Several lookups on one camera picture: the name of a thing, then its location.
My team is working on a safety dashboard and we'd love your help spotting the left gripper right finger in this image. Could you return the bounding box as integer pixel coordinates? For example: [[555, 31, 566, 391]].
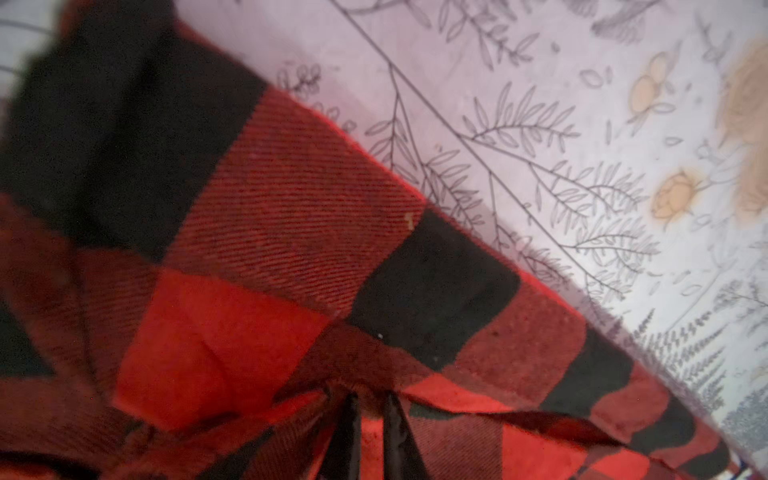
[[383, 393, 430, 480]]

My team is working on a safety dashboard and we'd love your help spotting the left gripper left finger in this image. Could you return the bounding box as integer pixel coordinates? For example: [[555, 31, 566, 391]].
[[317, 394, 362, 480]]

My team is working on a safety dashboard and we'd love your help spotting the red black plaid shirt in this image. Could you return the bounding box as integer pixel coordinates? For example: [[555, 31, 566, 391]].
[[1, 1, 736, 479]]

